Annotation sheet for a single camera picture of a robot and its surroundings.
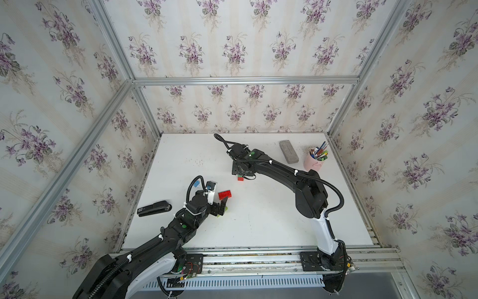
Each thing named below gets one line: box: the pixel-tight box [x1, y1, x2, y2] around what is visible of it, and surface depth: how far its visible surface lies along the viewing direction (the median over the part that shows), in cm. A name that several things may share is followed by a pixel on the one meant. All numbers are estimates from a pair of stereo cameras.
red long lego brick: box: [217, 189, 233, 201], surface depth 93 cm
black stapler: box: [136, 200, 173, 217], surface depth 86 cm
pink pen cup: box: [303, 150, 325, 172], surface depth 98 cm
